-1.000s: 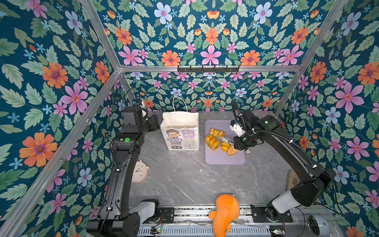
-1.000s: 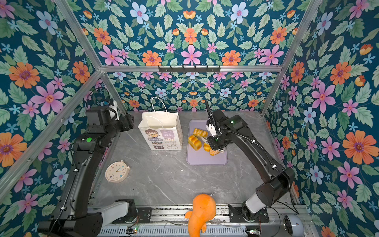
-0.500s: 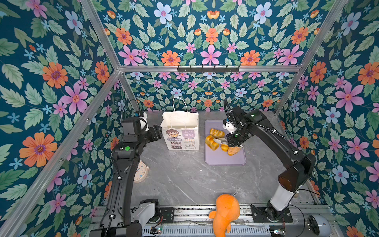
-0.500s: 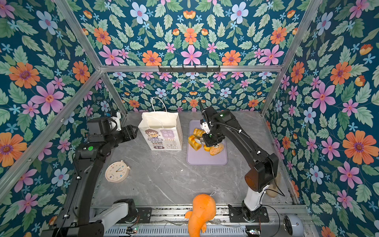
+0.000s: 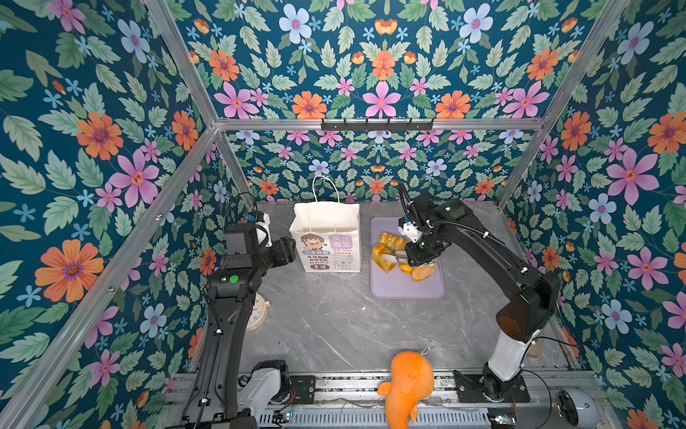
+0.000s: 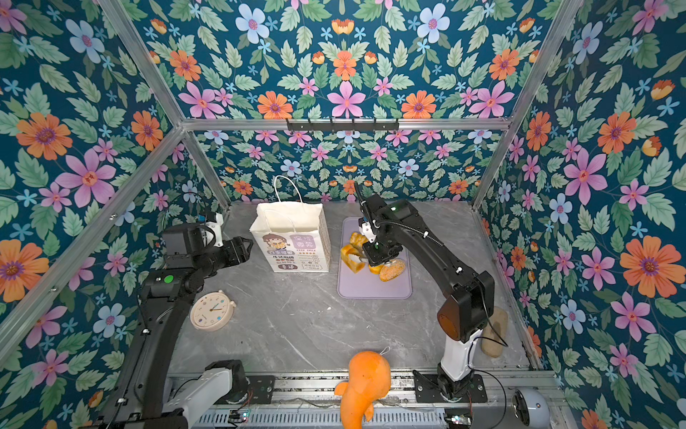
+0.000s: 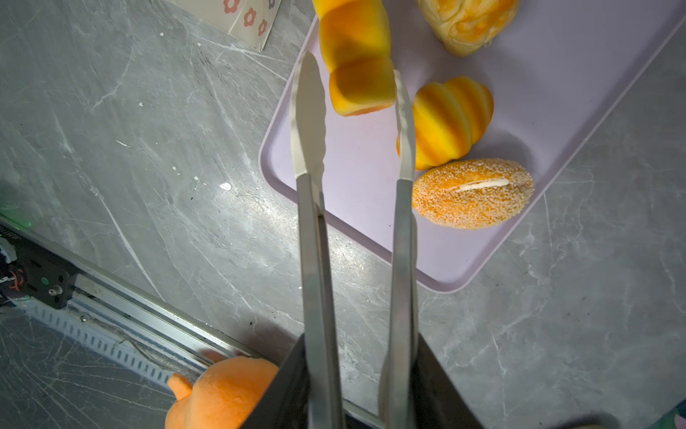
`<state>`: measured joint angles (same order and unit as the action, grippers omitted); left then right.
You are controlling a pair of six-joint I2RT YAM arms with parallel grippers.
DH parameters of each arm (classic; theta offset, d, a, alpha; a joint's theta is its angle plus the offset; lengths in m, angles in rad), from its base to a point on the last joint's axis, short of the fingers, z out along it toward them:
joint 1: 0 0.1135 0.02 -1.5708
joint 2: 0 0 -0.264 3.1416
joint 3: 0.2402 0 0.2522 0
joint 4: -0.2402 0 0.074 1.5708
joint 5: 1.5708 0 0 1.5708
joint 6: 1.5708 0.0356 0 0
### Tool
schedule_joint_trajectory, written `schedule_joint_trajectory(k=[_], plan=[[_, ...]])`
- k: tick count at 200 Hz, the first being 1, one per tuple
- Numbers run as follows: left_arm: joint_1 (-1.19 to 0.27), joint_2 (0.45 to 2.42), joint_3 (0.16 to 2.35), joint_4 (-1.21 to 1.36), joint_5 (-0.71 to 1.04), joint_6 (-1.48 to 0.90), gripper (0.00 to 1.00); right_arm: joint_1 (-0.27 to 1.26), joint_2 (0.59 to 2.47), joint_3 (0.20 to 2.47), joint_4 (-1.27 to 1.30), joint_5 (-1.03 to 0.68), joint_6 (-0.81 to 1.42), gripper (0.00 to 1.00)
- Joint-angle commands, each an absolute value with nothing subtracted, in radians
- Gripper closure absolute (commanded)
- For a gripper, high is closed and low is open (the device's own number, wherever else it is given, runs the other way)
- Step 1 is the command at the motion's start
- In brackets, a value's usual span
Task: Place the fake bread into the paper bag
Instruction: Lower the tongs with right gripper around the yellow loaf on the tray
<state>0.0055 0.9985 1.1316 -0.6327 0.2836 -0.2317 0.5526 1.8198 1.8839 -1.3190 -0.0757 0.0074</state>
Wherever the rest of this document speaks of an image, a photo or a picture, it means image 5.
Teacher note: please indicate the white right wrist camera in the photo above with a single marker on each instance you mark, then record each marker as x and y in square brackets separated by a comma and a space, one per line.
[411, 231]

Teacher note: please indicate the oval brown fake bread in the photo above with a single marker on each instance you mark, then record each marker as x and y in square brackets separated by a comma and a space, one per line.
[424, 272]

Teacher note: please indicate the round beige analog clock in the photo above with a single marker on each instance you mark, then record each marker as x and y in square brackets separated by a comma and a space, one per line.
[260, 313]

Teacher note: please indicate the black hook rail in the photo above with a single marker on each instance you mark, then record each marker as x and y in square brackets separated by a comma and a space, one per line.
[377, 125]

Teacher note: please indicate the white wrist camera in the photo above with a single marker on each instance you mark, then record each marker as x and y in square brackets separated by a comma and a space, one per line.
[411, 231]
[262, 227]

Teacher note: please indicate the lilac rectangular tray mat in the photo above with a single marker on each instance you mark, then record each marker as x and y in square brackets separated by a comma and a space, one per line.
[392, 278]

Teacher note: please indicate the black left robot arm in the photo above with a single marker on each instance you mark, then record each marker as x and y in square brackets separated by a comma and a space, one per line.
[216, 399]

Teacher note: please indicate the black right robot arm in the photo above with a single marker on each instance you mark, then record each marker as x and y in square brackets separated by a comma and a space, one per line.
[529, 297]

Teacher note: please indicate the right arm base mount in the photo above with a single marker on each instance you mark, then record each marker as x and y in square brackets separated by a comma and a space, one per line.
[487, 387]

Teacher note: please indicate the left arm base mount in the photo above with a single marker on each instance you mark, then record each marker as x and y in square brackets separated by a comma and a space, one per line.
[300, 389]

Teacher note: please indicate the small round striped bread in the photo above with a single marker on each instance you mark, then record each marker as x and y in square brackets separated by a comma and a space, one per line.
[406, 268]

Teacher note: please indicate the orange plush toy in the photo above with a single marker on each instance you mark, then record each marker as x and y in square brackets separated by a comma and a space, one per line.
[412, 380]

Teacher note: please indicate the grey dome device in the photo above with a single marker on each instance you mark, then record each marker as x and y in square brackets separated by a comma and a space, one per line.
[577, 408]

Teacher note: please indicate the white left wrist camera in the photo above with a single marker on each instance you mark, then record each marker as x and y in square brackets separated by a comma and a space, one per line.
[262, 227]

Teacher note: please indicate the perforated metal cable tray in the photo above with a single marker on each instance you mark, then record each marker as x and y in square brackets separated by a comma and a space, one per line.
[371, 418]

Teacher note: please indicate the twisted braided fake bread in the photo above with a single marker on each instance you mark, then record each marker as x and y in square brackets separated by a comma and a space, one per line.
[392, 242]

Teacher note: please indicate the yellow loaf fake bread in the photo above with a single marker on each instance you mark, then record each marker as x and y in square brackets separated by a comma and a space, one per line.
[384, 258]

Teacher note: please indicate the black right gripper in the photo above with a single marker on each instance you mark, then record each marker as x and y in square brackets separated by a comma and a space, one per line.
[415, 259]

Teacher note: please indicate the white printed paper bag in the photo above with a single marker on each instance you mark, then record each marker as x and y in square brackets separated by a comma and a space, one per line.
[327, 234]

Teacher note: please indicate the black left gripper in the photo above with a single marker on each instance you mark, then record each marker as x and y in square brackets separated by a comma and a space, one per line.
[285, 249]

